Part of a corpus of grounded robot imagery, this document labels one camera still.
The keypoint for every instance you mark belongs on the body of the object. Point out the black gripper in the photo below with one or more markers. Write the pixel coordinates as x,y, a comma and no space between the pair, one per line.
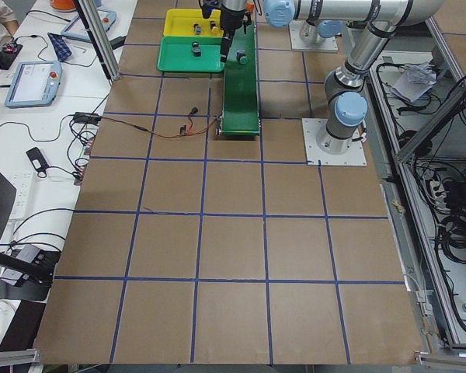
231,22

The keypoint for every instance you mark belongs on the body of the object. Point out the yellow push button switch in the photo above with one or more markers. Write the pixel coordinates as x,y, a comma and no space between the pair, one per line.
197,28
213,27

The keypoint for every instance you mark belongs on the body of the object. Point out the green push button switch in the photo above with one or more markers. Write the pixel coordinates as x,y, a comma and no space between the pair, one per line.
196,50
241,57

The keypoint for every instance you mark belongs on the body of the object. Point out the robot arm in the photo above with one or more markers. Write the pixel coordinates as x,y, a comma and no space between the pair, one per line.
278,13
347,108

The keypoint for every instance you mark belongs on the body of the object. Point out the green plastic tray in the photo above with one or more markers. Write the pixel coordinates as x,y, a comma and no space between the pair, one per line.
175,55

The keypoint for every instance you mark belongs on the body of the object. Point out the yellow plastic tray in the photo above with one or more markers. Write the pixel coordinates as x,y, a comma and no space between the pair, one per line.
179,23

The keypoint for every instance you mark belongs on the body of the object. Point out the green conveyor belt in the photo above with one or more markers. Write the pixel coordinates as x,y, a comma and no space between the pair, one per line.
240,114

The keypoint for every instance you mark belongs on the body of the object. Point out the black power adapter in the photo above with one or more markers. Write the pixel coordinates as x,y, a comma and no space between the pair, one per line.
86,118

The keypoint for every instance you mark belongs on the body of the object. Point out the white power strip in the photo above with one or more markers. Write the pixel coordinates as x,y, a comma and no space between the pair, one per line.
24,182

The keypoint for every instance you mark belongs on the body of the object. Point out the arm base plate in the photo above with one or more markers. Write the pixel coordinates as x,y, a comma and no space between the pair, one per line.
320,38
322,149

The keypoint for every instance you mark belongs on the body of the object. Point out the aluminium frame post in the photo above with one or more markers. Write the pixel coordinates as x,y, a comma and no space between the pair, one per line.
90,18

